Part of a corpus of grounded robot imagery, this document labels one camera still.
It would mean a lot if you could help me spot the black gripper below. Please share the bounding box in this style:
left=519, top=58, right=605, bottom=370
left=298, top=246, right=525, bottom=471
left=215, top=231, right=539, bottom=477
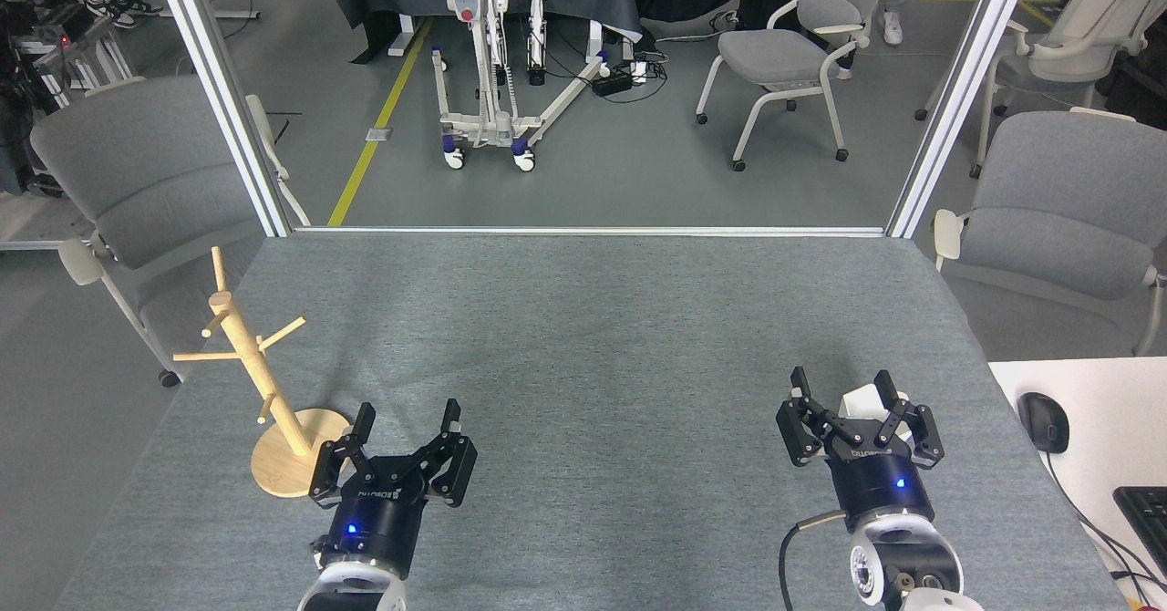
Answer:
left=308, top=399, right=479, bottom=580
left=776, top=367, right=945, bottom=530

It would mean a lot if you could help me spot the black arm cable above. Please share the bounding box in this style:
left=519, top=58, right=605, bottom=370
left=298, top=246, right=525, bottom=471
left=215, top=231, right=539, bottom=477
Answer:
left=778, top=509, right=849, bottom=611

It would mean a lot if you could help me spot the black keyboard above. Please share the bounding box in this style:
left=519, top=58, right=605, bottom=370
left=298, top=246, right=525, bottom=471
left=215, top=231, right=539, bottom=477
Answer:
left=1113, top=486, right=1167, bottom=580

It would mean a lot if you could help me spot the grey chair with white frame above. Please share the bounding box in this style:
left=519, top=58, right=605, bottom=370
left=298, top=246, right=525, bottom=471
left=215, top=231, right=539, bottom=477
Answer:
left=932, top=109, right=1167, bottom=357
left=30, top=76, right=311, bottom=388
left=695, top=0, right=899, bottom=172

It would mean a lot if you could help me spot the white faceted cup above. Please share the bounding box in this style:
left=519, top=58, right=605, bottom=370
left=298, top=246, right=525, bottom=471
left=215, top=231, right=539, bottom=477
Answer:
left=839, top=384, right=913, bottom=443

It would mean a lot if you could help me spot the white desk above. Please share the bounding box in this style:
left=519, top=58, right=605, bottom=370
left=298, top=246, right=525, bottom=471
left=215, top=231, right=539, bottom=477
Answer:
left=989, top=357, right=1167, bottom=611

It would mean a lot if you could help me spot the white mesh-back chair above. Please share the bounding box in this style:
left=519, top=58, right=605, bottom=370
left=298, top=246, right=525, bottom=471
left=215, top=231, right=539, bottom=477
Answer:
left=914, top=0, right=1167, bottom=179

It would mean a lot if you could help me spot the metal equipment rack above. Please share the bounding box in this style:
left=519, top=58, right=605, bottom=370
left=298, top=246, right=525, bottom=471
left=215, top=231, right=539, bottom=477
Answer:
left=0, top=0, right=138, bottom=197

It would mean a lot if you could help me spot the silver frame post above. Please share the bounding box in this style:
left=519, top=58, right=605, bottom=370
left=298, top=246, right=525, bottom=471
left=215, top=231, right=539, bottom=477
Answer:
left=148, top=0, right=297, bottom=238
left=886, top=0, right=1040, bottom=238

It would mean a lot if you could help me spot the black mouse cable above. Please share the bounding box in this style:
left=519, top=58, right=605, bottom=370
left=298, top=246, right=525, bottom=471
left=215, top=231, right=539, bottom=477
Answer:
left=1044, top=451, right=1167, bottom=594

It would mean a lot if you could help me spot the black computer mouse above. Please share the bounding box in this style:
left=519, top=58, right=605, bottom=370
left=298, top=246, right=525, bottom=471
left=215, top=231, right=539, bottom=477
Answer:
left=1017, top=392, right=1070, bottom=454

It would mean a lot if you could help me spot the wooden cup rack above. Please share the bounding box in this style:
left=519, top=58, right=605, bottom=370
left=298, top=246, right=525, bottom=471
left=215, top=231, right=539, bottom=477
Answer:
left=173, top=246, right=352, bottom=499

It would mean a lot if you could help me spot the silver frame rail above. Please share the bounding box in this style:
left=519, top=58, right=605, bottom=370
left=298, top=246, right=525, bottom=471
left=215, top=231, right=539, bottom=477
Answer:
left=290, top=224, right=890, bottom=238

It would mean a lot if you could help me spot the black power strip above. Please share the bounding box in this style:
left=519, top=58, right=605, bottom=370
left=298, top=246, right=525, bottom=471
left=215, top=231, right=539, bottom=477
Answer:
left=591, top=62, right=653, bottom=98

